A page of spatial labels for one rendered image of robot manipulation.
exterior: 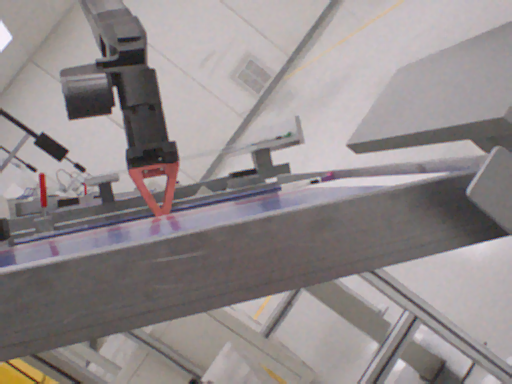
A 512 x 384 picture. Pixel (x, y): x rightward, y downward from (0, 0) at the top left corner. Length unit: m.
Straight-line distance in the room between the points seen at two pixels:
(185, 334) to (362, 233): 1.51
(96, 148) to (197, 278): 8.13
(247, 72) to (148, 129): 8.14
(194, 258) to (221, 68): 8.44
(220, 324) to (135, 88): 1.28
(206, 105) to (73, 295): 8.31
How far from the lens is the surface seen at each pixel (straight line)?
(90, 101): 0.79
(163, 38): 8.83
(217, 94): 8.76
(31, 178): 5.44
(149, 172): 0.79
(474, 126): 0.96
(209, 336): 1.96
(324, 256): 0.46
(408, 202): 0.48
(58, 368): 1.19
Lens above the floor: 0.97
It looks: 12 degrees down
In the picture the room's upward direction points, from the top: 53 degrees counter-clockwise
